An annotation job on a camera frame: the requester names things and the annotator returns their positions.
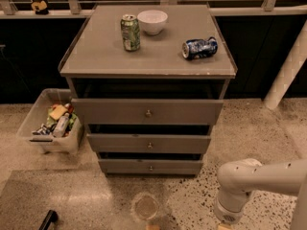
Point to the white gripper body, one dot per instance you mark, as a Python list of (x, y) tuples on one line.
[(224, 214)]

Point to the grey bottom drawer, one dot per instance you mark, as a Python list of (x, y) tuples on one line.
[(137, 166)]

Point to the grey drawer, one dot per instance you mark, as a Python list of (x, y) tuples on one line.
[(148, 111), (137, 166), (145, 143)]

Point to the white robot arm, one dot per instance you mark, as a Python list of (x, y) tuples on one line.
[(240, 179)]

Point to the grey middle drawer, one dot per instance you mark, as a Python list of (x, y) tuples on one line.
[(145, 143)]

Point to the grey drawer cabinet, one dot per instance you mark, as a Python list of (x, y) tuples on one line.
[(98, 67)]

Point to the grey top drawer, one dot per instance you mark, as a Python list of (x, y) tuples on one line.
[(148, 111)]

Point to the white diagonal pillar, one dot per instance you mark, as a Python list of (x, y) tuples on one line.
[(290, 68)]

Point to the blue crushed soda can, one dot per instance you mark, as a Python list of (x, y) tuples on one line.
[(199, 48)]

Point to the white plastic bottle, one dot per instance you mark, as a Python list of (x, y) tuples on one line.
[(61, 125)]

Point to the yellow sponge in bin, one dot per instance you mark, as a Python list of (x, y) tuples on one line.
[(59, 111)]

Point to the clear plastic bin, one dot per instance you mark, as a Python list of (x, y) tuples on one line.
[(37, 128)]

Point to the white ceramic bowl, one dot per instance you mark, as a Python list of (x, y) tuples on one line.
[(152, 22)]

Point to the green soda can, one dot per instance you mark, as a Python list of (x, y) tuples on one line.
[(130, 32)]

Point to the yellow black toy on ledge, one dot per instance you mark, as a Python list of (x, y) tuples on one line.
[(40, 7)]

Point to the black handle on floor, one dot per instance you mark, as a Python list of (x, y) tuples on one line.
[(51, 217)]

